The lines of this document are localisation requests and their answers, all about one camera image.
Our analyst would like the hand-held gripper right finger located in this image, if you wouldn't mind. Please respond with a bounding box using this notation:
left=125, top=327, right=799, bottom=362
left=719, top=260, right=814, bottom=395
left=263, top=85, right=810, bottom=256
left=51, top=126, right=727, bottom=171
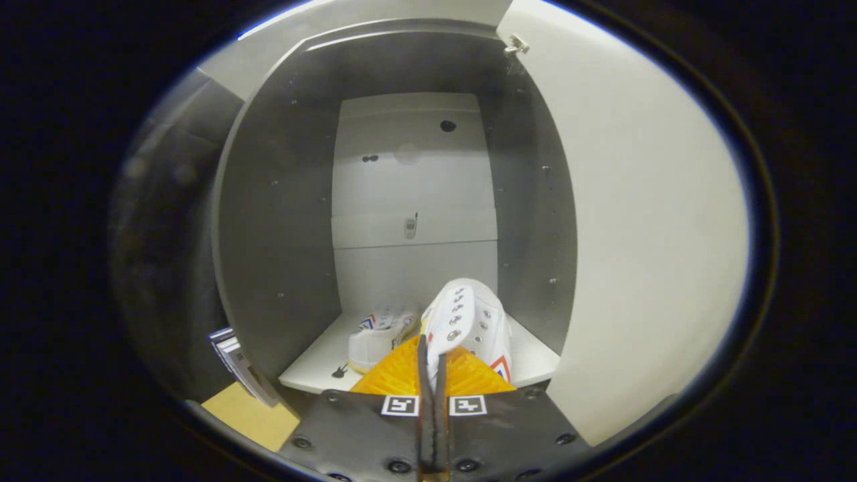
left=432, top=345, right=593, bottom=482

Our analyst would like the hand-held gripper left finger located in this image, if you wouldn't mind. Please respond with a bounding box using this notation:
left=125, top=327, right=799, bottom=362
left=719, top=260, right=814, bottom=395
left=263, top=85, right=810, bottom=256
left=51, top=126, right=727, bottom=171
left=278, top=335, right=436, bottom=482

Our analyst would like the white canvas shoe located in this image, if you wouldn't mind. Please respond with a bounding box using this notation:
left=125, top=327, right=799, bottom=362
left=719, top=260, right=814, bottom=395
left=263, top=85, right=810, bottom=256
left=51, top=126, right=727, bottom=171
left=347, top=308, right=421, bottom=374
left=420, top=278, right=513, bottom=392

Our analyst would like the white shoe cabinet door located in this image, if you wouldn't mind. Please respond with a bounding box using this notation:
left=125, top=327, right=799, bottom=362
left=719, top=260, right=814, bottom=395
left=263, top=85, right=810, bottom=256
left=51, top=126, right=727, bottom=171
left=495, top=0, right=751, bottom=446

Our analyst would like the striped dark flat object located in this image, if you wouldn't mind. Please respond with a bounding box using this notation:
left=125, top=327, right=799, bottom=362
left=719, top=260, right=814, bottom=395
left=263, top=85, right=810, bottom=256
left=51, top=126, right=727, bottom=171
left=208, top=327, right=282, bottom=408

